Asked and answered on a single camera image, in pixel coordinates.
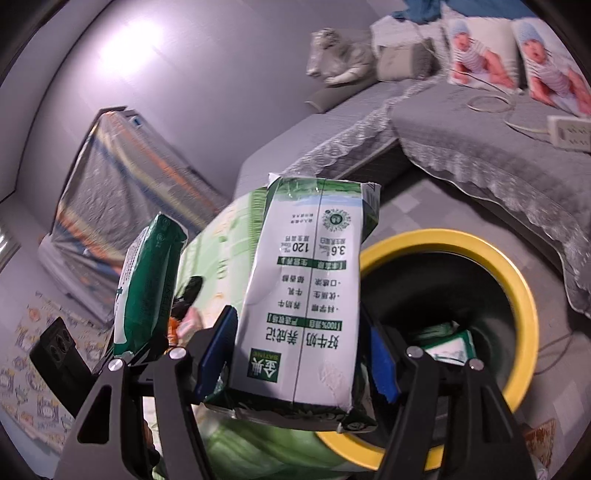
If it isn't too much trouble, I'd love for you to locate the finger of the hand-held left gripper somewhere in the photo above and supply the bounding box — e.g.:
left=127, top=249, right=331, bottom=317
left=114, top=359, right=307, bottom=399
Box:
left=178, top=276, right=206, bottom=315

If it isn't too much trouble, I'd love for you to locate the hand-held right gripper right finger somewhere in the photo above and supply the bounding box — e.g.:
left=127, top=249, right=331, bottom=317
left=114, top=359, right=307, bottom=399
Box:
left=362, top=318, right=539, bottom=480

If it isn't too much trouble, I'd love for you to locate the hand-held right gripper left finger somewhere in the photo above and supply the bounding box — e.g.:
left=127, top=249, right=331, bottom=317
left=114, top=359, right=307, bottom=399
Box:
left=54, top=305, right=238, bottom=480

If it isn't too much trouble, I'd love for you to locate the green white snack packet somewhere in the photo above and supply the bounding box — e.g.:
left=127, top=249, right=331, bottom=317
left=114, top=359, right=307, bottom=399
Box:
left=113, top=212, right=188, bottom=358

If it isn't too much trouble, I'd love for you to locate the white green milk carton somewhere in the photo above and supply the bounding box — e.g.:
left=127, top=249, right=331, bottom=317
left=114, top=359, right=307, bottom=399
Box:
left=203, top=172, right=383, bottom=435
left=409, top=323, right=478, bottom=365

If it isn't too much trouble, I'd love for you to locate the yellow bowl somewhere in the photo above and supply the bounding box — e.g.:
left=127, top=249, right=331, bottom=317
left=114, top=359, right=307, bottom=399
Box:
left=314, top=229, right=540, bottom=470

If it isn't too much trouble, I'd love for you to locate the patterned floor mat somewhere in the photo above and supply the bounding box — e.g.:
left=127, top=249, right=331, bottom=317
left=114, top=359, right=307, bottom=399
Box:
left=0, top=288, right=116, bottom=444

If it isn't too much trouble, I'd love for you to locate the striped plastic covered blanket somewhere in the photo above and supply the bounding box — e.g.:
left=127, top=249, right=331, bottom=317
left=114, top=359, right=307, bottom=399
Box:
left=39, top=107, right=227, bottom=324

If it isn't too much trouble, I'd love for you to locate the grey covered sofa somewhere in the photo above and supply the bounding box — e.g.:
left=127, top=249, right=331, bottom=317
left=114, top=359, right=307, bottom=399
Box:
left=235, top=74, right=591, bottom=319

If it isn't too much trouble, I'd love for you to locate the grey bolster pillow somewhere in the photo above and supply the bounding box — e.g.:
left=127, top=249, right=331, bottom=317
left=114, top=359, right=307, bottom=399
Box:
left=308, top=78, right=379, bottom=114

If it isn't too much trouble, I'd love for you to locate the plastic wrapped plush toy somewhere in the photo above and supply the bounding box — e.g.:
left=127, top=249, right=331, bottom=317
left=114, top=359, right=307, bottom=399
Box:
left=307, top=28, right=375, bottom=86

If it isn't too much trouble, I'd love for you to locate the white power strip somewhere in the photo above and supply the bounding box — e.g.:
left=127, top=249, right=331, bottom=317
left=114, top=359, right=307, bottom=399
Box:
left=547, top=115, right=591, bottom=153

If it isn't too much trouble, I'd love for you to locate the grey cushion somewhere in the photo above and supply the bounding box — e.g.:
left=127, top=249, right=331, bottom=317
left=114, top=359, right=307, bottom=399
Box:
left=376, top=46, right=437, bottom=83

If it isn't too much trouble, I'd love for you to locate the baby print pillow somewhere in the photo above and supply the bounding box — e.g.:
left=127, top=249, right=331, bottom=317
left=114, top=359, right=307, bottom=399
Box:
left=445, top=16, right=522, bottom=90
left=512, top=18, right=591, bottom=118

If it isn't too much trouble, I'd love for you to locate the white quilted cushion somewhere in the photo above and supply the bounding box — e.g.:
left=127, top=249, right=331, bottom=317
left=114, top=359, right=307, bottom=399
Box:
left=372, top=18, right=448, bottom=51

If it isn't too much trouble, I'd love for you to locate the blue curtain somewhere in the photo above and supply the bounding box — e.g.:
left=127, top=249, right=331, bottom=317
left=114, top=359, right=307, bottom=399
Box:
left=392, top=0, right=532, bottom=24

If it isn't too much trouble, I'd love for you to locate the white cable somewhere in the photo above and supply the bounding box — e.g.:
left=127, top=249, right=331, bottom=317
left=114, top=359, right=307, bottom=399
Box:
left=418, top=37, right=555, bottom=137

